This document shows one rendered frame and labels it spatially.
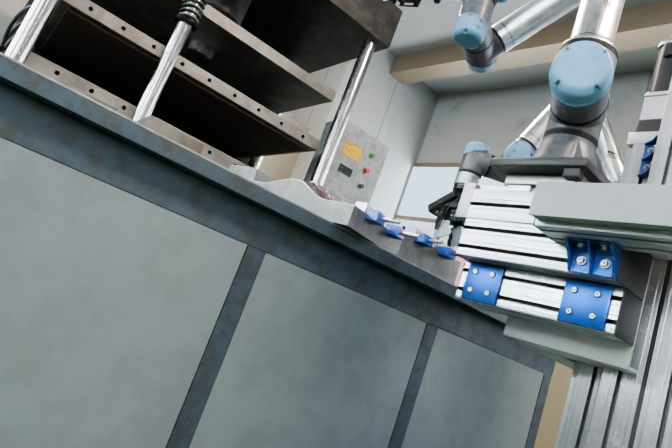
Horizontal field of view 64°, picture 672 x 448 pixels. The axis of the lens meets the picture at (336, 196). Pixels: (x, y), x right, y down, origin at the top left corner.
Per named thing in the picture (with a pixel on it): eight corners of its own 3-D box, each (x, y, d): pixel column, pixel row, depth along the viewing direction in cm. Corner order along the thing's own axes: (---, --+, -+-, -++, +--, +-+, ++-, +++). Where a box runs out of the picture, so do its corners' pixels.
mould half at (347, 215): (396, 258, 150) (408, 221, 153) (347, 225, 131) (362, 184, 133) (271, 227, 182) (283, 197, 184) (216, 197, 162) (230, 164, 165)
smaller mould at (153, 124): (193, 170, 134) (204, 144, 135) (136, 142, 126) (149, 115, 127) (167, 172, 150) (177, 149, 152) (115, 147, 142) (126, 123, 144)
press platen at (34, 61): (296, 203, 230) (300, 193, 231) (24, 64, 172) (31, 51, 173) (225, 200, 290) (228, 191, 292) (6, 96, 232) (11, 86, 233)
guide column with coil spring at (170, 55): (78, 270, 177) (231, -52, 206) (61, 265, 174) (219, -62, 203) (75, 268, 182) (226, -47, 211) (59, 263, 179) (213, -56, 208)
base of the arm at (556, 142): (607, 194, 120) (617, 154, 122) (578, 164, 111) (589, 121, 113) (543, 191, 131) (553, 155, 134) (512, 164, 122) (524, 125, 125)
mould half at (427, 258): (452, 289, 169) (465, 248, 172) (395, 260, 155) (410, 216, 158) (355, 269, 209) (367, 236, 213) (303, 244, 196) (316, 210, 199)
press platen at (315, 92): (332, 101, 244) (336, 92, 245) (92, -60, 185) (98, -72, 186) (260, 118, 301) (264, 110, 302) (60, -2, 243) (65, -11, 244)
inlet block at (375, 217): (401, 236, 134) (408, 216, 135) (392, 229, 130) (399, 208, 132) (359, 227, 142) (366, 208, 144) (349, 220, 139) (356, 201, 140)
